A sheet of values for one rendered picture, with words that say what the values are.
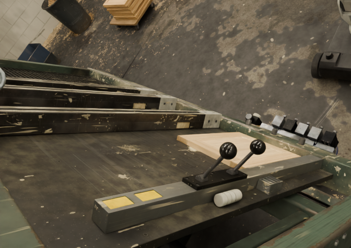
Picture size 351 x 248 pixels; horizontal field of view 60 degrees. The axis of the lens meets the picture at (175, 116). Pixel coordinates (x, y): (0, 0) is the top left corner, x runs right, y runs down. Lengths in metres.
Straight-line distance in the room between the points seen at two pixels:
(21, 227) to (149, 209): 0.27
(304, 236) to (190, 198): 0.23
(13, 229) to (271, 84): 2.49
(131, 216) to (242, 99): 2.24
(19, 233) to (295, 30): 2.86
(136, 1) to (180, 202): 3.77
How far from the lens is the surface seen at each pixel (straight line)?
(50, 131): 1.02
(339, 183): 1.31
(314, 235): 0.65
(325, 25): 2.99
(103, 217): 0.56
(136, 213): 0.59
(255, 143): 0.75
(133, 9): 4.25
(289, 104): 2.56
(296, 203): 1.01
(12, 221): 0.41
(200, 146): 1.09
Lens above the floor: 2.10
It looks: 45 degrees down
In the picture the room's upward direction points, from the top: 46 degrees counter-clockwise
